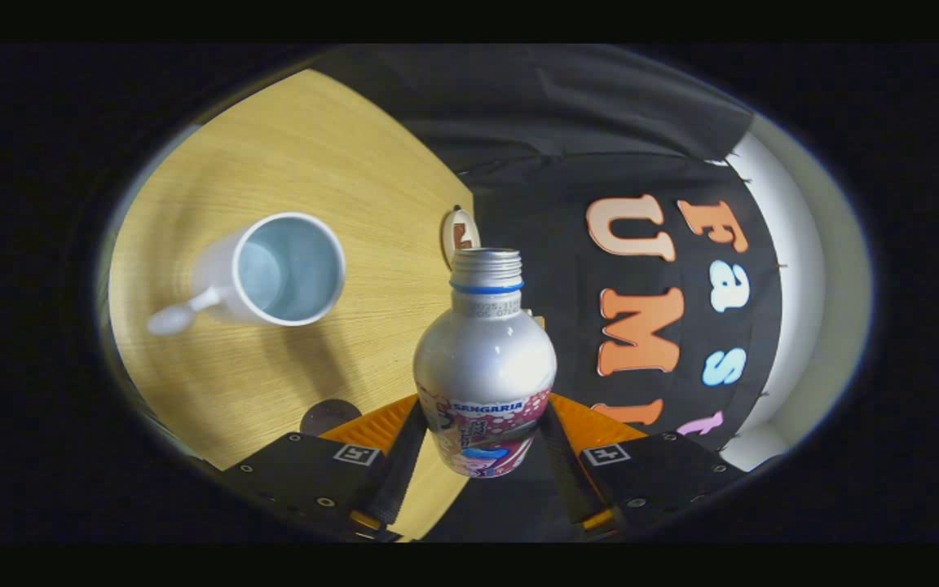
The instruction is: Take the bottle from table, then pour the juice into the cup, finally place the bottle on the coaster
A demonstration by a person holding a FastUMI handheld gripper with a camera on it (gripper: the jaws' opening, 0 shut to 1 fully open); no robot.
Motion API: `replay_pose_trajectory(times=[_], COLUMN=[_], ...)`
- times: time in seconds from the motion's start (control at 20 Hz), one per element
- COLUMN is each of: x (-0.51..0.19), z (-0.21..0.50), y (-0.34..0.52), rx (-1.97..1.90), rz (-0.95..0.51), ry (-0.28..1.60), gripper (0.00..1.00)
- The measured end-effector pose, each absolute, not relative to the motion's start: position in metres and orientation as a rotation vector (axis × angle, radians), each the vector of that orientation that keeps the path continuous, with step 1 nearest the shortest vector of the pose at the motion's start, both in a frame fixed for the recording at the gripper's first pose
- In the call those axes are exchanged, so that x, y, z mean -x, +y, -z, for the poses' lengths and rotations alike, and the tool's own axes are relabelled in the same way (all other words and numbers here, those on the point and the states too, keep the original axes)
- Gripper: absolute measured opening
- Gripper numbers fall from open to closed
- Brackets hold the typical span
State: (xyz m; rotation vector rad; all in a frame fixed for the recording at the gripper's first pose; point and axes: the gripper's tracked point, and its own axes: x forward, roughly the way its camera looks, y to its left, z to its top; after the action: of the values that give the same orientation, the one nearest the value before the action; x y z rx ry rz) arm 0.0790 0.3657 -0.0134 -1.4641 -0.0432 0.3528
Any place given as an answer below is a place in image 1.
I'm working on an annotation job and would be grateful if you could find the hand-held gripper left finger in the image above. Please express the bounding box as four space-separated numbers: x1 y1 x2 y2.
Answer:
221 395 430 541

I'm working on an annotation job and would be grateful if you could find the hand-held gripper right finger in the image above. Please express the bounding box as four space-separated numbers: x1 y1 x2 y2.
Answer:
539 393 752 539

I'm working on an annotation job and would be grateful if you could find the dark brown round coaster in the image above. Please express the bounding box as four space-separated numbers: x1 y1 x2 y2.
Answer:
300 398 363 437

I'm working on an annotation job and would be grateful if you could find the silver juice bottle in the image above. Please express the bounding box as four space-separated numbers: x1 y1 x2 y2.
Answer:
412 248 558 479

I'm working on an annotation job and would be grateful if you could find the white cup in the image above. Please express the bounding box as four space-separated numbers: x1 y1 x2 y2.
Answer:
147 212 347 338

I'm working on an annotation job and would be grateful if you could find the small white plate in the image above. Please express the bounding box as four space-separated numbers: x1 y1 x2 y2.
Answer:
441 206 482 270

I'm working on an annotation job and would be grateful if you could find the wooden table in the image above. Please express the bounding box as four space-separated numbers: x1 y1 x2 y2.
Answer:
107 69 548 541

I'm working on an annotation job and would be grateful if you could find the black backdrop cloth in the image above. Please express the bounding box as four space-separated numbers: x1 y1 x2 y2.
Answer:
315 45 786 543

